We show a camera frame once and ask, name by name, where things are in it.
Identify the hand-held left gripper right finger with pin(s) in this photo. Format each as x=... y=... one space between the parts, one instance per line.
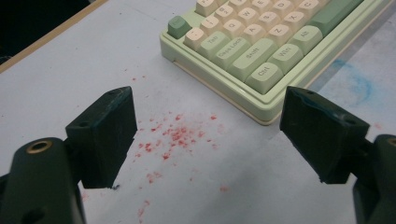
x=320 y=137

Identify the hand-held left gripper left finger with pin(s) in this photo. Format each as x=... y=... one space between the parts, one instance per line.
x=102 y=137

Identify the green and cream keyboard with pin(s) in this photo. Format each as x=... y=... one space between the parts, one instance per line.
x=249 y=56

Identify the white table board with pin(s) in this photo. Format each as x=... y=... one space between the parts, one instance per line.
x=218 y=174

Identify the wooden table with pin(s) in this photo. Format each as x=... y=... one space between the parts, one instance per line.
x=46 y=35

